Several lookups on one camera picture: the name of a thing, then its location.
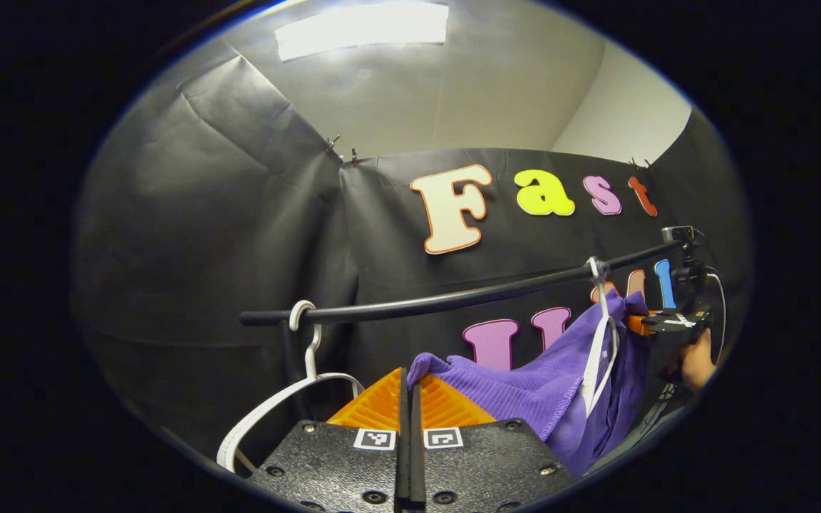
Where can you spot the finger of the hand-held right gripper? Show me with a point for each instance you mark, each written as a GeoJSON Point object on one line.
{"type": "Point", "coordinates": [674, 324]}

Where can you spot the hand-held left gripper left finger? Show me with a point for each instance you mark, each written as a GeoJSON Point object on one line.
{"type": "Point", "coordinates": [339, 463]}

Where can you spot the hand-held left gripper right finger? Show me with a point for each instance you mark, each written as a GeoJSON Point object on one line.
{"type": "Point", "coordinates": [482, 463]}

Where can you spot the white hanger with taped hook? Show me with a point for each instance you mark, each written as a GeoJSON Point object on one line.
{"type": "Point", "coordinates": [598, 342]}

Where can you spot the purple ribbed shirt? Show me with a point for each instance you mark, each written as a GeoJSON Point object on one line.
{"type": "Point", "coordinates": [524, 392]}

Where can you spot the white plastic hanger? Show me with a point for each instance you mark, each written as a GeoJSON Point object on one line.
{"type": "Point", "coordinates": [313, 356]}

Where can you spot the black clothes rack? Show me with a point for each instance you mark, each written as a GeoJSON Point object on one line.
{"type": "Point", "coordinates": [453, 299]}

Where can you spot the black backdrop cloth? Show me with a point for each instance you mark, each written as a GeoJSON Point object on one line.
{"type": "Point", "coordinates": [204, 249]}

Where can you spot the ceiling light panel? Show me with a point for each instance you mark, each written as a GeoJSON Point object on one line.
{"type": "Point", "coordinates": [360, 30]}

